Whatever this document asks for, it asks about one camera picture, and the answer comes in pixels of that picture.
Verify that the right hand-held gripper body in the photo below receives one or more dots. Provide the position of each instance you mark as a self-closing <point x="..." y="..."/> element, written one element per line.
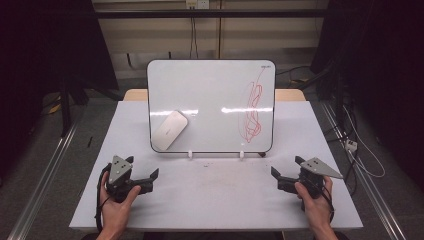
<point x="311" y="171"/>

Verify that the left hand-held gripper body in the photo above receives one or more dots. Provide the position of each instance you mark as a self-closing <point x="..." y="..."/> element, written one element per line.
<point x="117" y="170"/>

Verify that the white whiteboard eraser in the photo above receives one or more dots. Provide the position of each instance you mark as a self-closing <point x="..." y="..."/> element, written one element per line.
<point x="169" y="130"/>

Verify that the white whiteboard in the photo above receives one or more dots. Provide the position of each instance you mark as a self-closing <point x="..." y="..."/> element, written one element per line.
<point x="213" y="106"/>

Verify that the person's right hand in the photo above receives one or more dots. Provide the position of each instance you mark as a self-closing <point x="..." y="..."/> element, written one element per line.
<point x="315" y="210"/>

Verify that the person's left hand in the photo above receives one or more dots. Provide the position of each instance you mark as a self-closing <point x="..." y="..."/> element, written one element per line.
<point x="116" y="213"/>

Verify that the white whiteboard support clip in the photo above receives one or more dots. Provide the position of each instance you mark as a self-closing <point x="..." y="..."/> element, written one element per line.
<point x="190" y="154"/>
<point x="241" y="155"/>

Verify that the black metal stand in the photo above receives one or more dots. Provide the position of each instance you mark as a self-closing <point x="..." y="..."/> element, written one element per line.
<point x="66" y="110"/>
<point x="333" y="86"/>

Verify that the black curtain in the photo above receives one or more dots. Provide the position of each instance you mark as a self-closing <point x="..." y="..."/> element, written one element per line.
<point x="46" y="50"/>
<point x="383" y="66"/>

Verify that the aluminium floor rail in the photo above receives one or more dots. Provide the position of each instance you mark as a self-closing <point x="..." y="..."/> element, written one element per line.
<point x="363" y="173"/>
<point x="43" y="173"/>

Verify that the white wall outlet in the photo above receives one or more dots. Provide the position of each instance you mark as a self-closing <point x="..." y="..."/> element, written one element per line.
<point x="197" y="4"/>

